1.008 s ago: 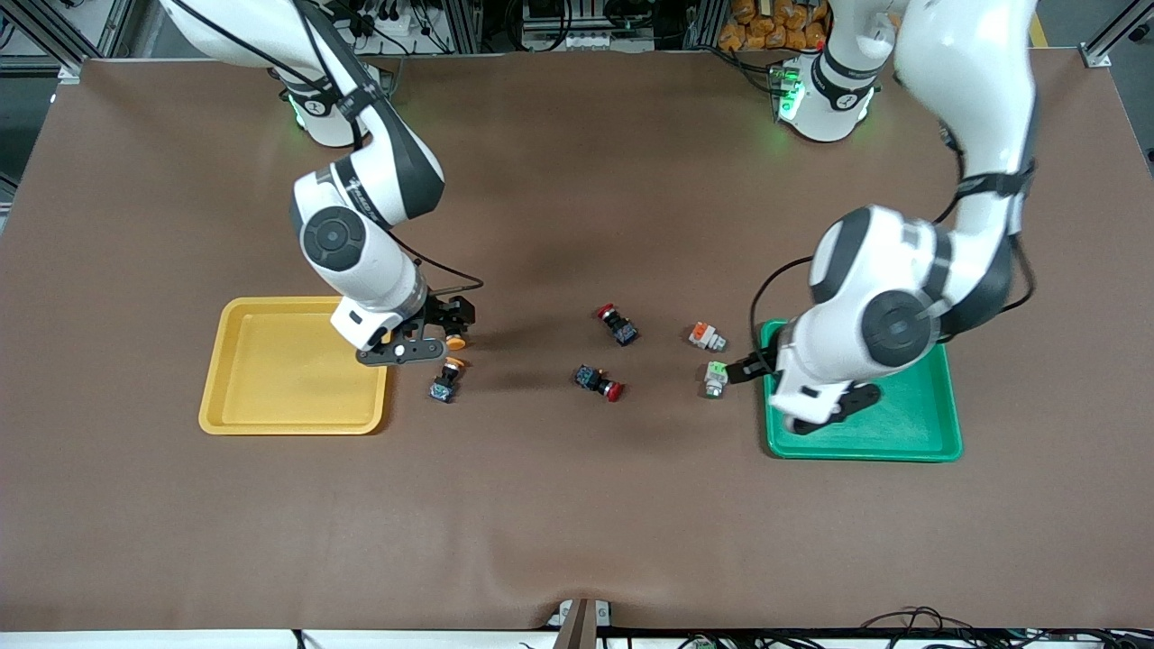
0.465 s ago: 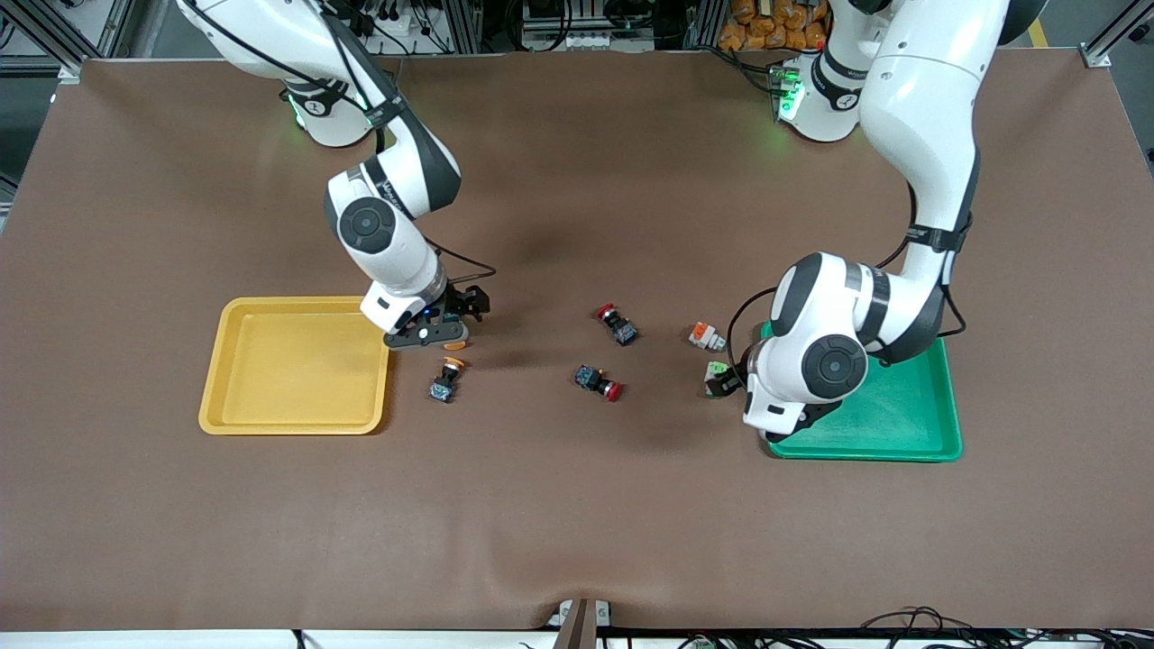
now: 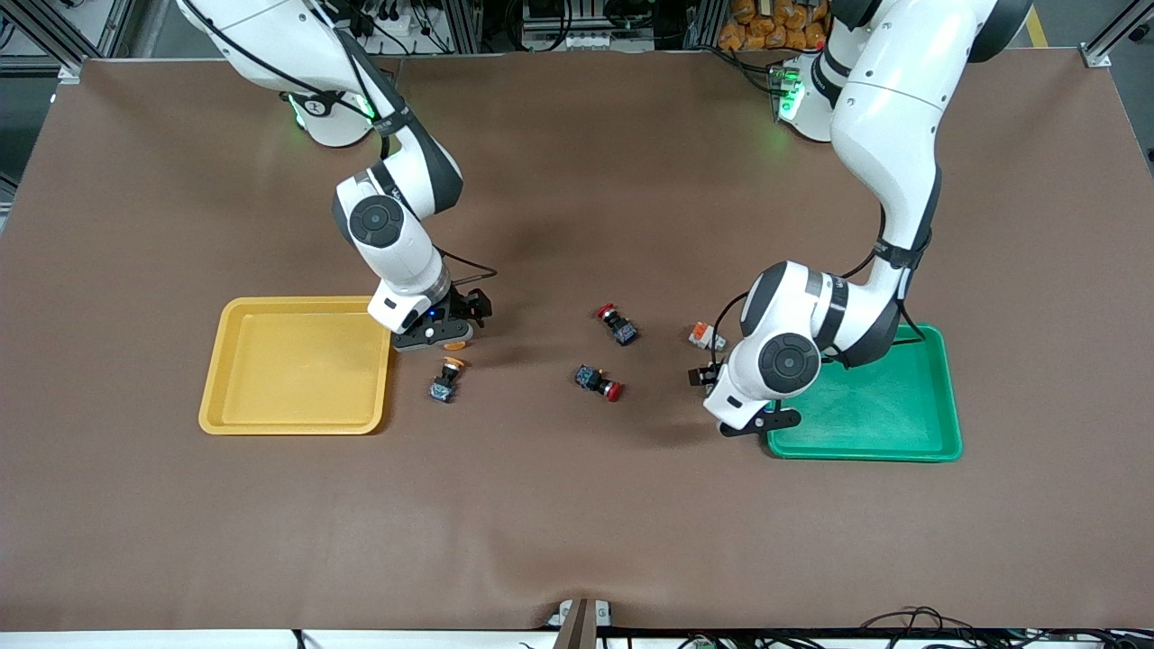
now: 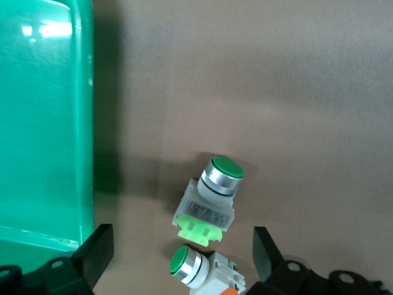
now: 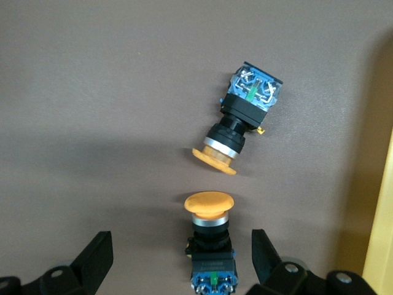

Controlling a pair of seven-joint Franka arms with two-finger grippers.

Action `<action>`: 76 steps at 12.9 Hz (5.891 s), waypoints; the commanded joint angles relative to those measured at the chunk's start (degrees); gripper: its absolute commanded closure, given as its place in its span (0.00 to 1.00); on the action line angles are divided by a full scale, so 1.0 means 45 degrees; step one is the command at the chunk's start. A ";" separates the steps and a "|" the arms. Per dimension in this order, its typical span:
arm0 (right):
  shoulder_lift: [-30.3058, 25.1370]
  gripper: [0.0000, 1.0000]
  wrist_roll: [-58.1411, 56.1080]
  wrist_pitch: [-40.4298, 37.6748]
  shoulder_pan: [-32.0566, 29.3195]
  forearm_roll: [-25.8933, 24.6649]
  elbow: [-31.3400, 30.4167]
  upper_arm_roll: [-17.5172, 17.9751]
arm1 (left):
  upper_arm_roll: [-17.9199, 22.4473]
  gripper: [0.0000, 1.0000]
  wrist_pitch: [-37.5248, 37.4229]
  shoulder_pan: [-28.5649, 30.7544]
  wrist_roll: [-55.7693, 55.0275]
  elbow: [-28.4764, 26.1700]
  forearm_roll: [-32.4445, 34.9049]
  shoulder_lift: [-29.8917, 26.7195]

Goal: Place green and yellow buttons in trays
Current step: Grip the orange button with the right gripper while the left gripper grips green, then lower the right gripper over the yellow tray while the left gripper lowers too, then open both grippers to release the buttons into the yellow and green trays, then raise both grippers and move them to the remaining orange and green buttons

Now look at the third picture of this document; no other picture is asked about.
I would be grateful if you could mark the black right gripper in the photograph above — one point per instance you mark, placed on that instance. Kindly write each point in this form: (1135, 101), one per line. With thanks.
(465, 306)

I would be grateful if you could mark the white button with orange block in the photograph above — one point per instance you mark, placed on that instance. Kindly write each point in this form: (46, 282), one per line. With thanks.
(706, 337)

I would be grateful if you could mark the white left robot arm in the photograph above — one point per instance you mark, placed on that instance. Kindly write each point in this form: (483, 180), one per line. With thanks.
(888, 117)

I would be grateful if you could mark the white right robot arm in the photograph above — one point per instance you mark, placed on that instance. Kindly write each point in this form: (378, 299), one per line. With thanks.
(383, 221)

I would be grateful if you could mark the green plastic tray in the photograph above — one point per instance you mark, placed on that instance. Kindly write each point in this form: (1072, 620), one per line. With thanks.
(874, 406)

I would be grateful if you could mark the brown table mat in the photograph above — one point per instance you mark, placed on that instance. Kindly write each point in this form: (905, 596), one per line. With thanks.
(577, 505)

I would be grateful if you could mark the yellow plastic tray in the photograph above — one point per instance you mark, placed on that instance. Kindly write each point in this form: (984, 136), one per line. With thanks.
(297, 379)

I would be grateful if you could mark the metal table clamp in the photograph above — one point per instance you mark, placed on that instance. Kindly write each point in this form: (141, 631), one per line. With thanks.
(577, 622)

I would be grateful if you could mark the long white power strip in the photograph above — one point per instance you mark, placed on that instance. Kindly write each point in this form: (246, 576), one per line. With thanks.
(586, 41)

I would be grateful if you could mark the white power strip with plugs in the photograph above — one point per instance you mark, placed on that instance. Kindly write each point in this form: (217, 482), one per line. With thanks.
(397, 25)

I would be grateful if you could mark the pile of orange items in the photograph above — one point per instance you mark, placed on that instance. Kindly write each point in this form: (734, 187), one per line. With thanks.
(766, 22)

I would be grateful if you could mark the red push button switch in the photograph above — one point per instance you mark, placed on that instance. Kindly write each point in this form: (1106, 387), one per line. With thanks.
(597, 381)
(618, 325)

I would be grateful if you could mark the aluminium frame profile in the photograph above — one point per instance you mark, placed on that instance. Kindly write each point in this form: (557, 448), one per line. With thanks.
(1113, 41)
(45, 41)

